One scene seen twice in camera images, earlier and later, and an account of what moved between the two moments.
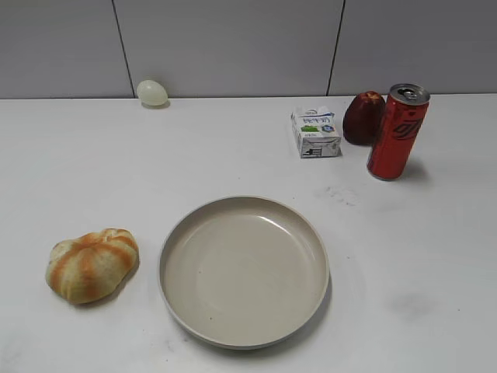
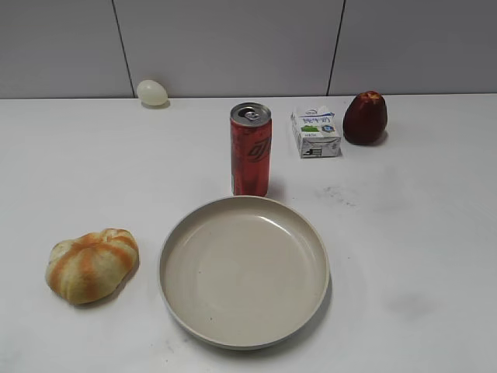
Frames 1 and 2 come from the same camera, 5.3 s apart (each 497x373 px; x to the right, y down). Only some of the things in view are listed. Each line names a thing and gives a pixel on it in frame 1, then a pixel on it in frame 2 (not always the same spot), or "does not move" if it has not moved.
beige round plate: [244, 273] does not move
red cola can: [398, 127] -> [251, 134]
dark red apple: [363, 118] does not move
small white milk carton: [318, 134] does not move
